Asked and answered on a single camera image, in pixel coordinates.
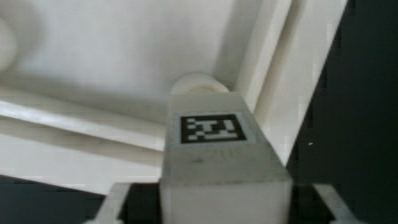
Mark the white square tabletop tray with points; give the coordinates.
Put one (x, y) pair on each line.
(95, 54)

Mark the white leg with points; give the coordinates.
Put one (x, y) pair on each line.
(225, 184)

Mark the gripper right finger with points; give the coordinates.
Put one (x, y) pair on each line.
(337, 205)

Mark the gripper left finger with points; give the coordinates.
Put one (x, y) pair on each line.
(107, 216)

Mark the white right fence rail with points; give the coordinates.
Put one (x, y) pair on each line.
(296, 69)

